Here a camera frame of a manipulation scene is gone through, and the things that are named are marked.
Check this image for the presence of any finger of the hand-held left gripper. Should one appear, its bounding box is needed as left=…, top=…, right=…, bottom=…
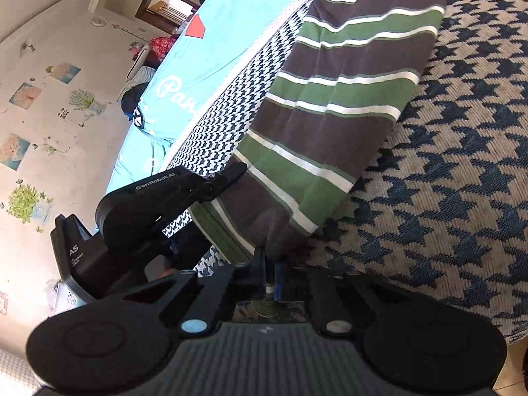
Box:
left=206, top=162, right=248, bottom=199

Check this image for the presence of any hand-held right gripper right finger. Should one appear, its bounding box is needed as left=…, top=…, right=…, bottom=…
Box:
left=274, top=260, right=413, bottom=336

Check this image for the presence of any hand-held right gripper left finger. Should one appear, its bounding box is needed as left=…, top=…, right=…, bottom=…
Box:
left=121, top=247, right=267, bottom=336

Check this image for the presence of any green brown striped t-shirt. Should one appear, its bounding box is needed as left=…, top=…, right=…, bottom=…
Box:
left=190, top=0, right=451, bottom=265

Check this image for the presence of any pile of clothes on chair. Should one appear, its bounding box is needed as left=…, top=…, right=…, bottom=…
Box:
left=120, top=82, right=150, bottom=115

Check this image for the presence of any white laundry basket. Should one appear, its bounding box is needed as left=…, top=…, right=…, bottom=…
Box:
left=49, top=280, right=85, bottom=311

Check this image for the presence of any blue printed sofa backrest cover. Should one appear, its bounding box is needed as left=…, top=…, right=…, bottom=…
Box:
left=107, top=0, right=347, bottom=199

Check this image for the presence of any red floral cloth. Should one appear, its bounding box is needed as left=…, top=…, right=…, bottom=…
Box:
left=148, top=36, right=179, bottom=65

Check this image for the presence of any houndstooth sofa seat cover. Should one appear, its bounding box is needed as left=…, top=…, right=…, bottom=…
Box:
left=165, top=0, right=528, bottom=345

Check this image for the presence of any green plant wall sticker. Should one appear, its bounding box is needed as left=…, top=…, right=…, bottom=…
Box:
left=7, top=185, right=54, bottom=226

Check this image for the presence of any lavender pot wall sticker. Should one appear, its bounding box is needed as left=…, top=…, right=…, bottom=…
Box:
left=69, top=89, right=107, bottom=117

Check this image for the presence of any pastel wall picture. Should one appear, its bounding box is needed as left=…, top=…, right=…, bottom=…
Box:
left=9, top=82, right=44, bottom=110
left=0, top=133, right=31, bottom=171
left=47, top=63, right=82, bottom=86

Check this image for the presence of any wooden door frame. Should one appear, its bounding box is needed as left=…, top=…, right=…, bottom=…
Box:
left=135, top=0, right=204, bottom=34

